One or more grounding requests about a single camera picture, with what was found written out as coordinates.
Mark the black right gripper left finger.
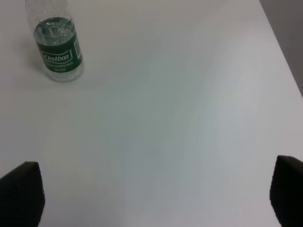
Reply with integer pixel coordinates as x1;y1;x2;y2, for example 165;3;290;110
0;162;45;227

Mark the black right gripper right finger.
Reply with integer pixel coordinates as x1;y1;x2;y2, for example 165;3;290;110
269;156;303;227

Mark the clear water bottle green label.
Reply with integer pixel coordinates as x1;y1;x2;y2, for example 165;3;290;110
25;0;84;83

